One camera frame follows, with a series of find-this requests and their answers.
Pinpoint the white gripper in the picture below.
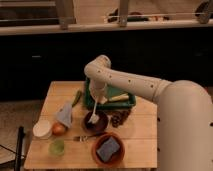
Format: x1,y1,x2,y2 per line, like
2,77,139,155
89,80,107,101

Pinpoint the white dish brush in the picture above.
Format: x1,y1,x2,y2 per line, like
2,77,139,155
89,101,99,124

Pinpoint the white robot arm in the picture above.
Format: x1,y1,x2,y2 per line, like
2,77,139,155
84,55,213,171

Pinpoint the purple bowl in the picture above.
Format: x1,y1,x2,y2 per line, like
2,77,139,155
82,111,109,134

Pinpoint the orange clay bowl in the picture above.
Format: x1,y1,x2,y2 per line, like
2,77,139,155
91,132,125,168

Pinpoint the green plastic tray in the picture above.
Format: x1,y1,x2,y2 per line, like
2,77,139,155
84,78,136,110

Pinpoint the green chili pepper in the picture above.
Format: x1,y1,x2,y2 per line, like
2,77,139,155
72,90,82,107

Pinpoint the yellow corn cob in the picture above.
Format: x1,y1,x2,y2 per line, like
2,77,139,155
108,94,129,102

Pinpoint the brown grape bunch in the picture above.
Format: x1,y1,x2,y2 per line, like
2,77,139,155
110,110,130,128

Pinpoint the metal fork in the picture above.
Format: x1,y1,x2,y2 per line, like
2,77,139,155
73,134,102,142

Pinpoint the orange onion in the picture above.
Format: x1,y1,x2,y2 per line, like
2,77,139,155
52,122,66,136

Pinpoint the blue sponge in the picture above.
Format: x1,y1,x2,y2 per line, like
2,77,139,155
96,137,120,162

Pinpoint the white round container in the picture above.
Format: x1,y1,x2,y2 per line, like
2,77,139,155
33,120,52,139

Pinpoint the green plastic cup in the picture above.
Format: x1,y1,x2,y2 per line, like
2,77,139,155
49,139,64,156

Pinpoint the wooden railing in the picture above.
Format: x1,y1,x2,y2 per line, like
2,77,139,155
0,0,213,35

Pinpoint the black chair frame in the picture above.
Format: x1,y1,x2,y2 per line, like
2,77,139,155
0,126,25,171

